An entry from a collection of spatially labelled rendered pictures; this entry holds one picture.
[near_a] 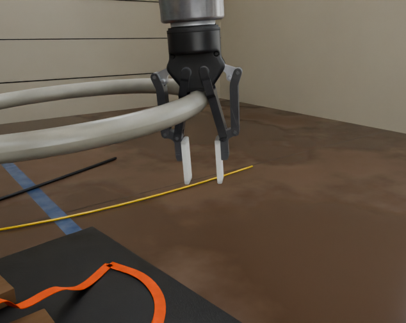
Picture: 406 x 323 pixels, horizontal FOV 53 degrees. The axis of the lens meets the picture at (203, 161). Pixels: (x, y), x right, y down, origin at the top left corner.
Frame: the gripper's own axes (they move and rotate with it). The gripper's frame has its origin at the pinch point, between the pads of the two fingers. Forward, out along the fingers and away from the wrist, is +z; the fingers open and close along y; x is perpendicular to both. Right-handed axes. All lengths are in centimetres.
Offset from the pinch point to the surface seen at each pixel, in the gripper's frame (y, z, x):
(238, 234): 6, 91, -141
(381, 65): -143, 38, -436
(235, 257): 6, 91, -117
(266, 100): -13, 95, -560
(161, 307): 33, 86, -72
